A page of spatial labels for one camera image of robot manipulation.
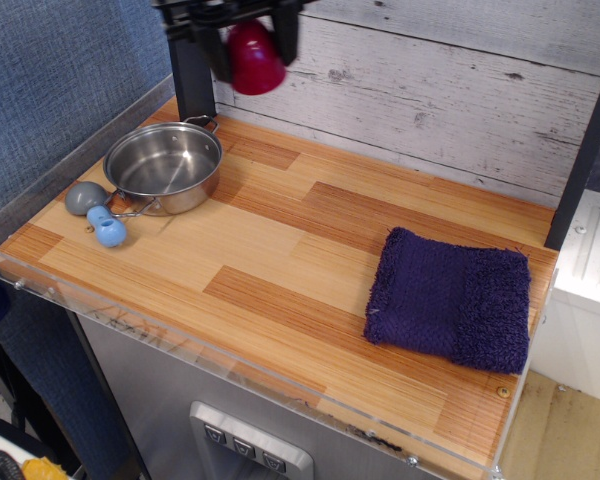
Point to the dark red toy pepper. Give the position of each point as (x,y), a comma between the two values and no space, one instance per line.
(255,63)

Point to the stainless steel pot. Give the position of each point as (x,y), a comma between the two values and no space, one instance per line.
(167,168)

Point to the silver dispenser button panel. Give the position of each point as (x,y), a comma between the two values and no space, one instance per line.
(230,448)

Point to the white ribbed plastic box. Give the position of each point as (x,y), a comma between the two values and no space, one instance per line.
(566,347)

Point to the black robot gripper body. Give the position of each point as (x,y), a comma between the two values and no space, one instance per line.
(181,17)

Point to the purple folded towel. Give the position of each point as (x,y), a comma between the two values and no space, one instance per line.
(469,305)

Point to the left black vertical post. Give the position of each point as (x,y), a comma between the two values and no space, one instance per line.
(191,74)

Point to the black vertical post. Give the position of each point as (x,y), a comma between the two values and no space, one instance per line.
(191,74)
(576,182)

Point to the clear acrylic edge guard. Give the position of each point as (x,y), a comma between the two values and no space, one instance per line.
(121,390)

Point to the grey and blue toy scoop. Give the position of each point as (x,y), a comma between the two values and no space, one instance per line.
(89,199)

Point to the right black vertical post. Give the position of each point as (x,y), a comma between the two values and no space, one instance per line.
(576,182)

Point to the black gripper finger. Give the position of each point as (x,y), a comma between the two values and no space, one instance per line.
(285,20)
(216,54)

